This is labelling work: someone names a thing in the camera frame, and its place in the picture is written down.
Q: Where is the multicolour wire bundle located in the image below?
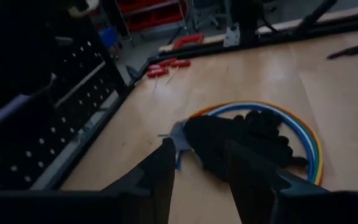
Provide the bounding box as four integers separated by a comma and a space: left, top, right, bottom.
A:
157, 100, 324, 187

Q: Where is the blue plastic bin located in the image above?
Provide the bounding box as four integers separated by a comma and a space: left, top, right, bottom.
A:
99, 26, 120, 48

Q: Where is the grey metal bracket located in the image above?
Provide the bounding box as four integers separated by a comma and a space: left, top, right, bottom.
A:
223, 26, 241, 48

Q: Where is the metal wire hook rack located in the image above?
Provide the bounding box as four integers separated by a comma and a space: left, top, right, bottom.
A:
53, 60, 107, 109

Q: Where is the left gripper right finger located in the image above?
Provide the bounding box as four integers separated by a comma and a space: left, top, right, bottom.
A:
224, 139, 358, 224

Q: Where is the black peg board stand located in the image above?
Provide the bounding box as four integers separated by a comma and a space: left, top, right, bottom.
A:
0, 0, 127, 194

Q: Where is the black work glove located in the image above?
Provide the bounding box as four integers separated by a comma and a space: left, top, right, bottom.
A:
183, 114, 310, 182

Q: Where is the black aluminium table frame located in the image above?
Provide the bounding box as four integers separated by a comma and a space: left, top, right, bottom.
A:
29, 14, 358, 191

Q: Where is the black slim hand tool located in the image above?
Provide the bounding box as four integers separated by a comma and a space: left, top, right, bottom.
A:
326, 38, 358, 60

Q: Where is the red bin rack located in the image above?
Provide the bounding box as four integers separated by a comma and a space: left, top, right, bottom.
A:
116, 0, 188, 32

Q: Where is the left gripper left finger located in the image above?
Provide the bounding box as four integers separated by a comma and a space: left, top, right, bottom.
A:
0, 138, 177, 224

